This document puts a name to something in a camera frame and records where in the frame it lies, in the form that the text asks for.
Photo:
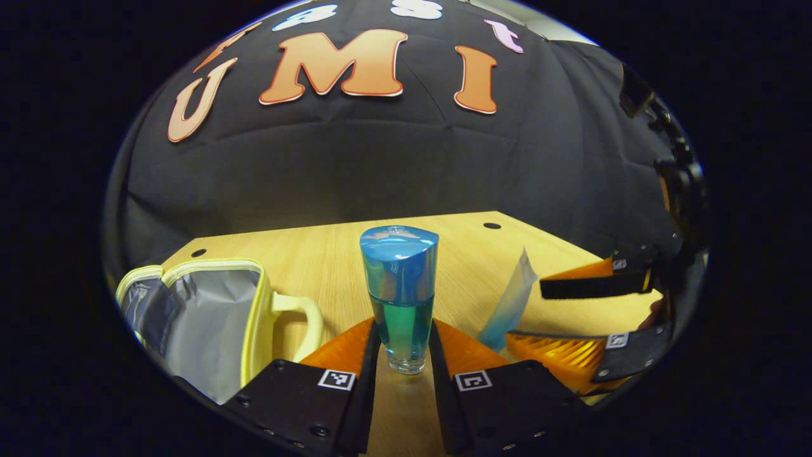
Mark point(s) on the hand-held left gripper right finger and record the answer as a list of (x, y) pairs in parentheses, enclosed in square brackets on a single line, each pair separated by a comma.
[(441, 393)]

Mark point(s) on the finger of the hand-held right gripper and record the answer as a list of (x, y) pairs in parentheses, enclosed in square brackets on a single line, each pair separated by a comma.
[(634, 355), (596, 285)]

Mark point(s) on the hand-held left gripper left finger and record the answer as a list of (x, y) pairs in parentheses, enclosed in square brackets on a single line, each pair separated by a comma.
[(368, 393)]

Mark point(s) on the light blue tube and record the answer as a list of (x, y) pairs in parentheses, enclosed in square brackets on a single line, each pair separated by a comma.
[(510, 304)]

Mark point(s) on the blue glass bottle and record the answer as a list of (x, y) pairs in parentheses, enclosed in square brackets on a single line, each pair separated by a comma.
[(399, 279)]

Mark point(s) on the pale yellow suitcase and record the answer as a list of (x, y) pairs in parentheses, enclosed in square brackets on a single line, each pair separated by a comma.
[(209, 330)]

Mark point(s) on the black backdrop cloth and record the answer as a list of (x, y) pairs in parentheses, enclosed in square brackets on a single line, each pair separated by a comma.
[(380, 165)]

